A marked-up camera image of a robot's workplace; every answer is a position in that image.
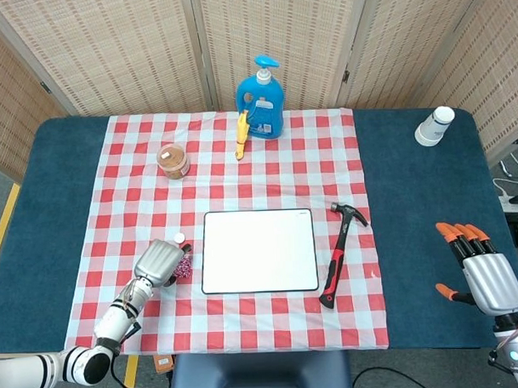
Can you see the small white round cap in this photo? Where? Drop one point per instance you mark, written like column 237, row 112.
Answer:
column 179, row 237

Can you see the dark blue table cover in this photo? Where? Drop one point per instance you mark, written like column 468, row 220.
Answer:
column 421, row 222

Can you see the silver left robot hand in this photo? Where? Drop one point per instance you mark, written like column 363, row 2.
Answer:
column 157, row 263

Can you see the white square board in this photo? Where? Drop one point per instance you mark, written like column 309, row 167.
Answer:
column 259, row 251

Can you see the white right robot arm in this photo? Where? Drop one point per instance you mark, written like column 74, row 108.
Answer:
column 517, row 351

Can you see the red and white checkered cloth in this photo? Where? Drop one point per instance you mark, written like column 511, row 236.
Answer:
column 242, row 190

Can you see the red and black claw hammer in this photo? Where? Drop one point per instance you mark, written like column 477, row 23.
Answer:
column 337, row 259

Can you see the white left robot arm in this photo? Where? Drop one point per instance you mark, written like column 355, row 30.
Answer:
column 114, row 318

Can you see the woven bamboo folding screen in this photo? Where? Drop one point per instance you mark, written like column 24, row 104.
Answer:
column 122, row 50

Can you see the silver right robot hand, orange fingertips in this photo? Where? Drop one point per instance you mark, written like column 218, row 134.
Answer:
column 492, row 279

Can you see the small orange box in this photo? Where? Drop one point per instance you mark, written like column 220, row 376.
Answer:
column 163, row 363

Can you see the white power strip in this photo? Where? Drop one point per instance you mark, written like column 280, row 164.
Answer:
column 514, row 204

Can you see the stack of white paper cups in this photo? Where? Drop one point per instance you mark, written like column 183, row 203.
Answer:
column 434, row 126

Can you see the dark blue seat base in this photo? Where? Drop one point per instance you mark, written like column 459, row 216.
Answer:
column 261, row 375

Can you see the blue detergent bottle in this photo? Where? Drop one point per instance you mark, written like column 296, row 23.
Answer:
column 262, row 113

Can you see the yellow rubber chicken toy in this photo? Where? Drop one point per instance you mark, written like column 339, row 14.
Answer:
column 241, row 135

